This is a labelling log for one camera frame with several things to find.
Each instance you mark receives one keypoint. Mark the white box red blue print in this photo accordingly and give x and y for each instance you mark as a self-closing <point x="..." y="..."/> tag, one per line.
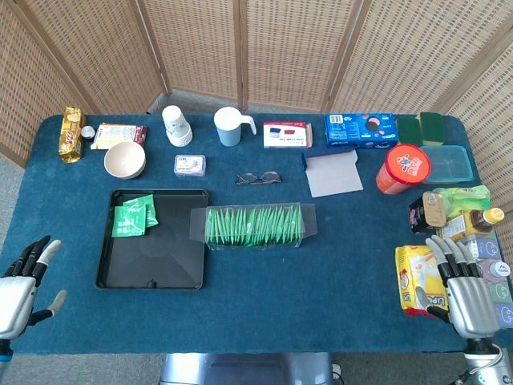
<point x="286" y="135"/>

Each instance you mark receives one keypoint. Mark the wicker folding screen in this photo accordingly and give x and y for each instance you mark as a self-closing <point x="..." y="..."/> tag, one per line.
<point x="288" y="52"/>

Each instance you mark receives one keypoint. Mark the gold biscuit package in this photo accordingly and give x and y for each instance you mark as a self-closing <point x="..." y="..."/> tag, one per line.
<point x="71" y="136"/>

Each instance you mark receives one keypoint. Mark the beige bowl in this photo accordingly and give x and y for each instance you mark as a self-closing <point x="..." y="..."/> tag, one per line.
<point x="124" y="160"/>

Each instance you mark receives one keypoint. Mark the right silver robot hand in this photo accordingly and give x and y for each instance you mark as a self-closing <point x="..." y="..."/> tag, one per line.
<point x="473" y="305"/>

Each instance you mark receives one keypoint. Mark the teal clear plastic container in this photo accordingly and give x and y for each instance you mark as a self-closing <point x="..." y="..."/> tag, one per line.
<point x="451" y="164"/>

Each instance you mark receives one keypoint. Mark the dark green scouring pad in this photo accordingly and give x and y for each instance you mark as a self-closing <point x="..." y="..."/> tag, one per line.
<point x="408" y="132"/>

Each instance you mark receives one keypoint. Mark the yellow bottle yellow cap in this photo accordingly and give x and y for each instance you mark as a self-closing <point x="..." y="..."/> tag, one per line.
<point x="469" y="224"/>

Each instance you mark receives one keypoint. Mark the light green wipes pack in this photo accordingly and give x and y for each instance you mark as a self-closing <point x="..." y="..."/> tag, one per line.
<point x="469" y="198"/>

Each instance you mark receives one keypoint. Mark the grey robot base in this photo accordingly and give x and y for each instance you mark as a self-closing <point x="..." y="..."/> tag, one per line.
<point x="240" y="371"/>

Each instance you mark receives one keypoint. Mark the yellow snack bag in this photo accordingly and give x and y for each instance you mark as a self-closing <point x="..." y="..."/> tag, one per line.
<point x="413" y="272"/>

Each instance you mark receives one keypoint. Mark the white printed paper cup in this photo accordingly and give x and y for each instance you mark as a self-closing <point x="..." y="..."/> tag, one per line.
<point x="176" y="124"/>

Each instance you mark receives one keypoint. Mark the clear plastic water bottle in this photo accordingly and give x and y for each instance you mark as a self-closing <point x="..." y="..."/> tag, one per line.
<point x="500" y="268"/>

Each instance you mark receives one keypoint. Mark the open blue white cardboard box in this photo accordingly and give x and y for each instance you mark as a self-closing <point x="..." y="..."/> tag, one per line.
<point x="334" y="178"/>

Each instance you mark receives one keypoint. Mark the red white snack packet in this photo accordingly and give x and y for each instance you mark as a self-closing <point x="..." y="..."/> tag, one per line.
<point x="116" y="134"/>

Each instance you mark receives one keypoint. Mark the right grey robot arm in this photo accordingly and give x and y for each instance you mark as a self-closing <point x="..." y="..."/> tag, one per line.
<point x="483" y="361"/>

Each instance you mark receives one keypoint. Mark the orange canister red lid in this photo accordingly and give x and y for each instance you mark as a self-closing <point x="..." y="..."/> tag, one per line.
<point x="405" y="164"/>

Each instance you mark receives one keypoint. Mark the pastel smiley face pack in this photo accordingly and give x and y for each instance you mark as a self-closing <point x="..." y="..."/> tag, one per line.
<point x="491" y="248"/>

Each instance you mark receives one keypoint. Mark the clear box of green packets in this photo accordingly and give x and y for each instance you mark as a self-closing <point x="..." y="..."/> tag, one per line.
<point x="308" y="218"/>

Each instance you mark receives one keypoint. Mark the dark frame eyeglasses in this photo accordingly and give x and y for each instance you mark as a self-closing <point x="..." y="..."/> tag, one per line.
<point x="270" y="176"/>

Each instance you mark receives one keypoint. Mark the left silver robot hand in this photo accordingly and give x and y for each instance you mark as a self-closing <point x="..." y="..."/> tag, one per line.
<point x="16" y="297"/>

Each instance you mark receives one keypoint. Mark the blue carpet table cover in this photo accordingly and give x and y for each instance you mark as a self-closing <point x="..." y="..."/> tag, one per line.
<point x="280" y="301"/>

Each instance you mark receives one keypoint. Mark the gold tin can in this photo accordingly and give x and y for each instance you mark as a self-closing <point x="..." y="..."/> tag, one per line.
<point x="435" y="208"/>

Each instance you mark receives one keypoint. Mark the small silver round tin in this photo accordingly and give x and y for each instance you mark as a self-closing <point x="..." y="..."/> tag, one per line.
<point x="87" y="132"/>

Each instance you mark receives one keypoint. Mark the green and yellow sponge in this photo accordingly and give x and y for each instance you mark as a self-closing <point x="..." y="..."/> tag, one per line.
<point x="433" y="128"/>

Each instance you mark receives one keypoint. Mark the blue cookie box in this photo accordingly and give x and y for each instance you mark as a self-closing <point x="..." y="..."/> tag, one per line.
<point x="356" y="130"/>

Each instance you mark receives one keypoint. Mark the black plastic tray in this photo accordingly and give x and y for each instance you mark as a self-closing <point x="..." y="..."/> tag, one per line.
<point x="160" y="260"/>

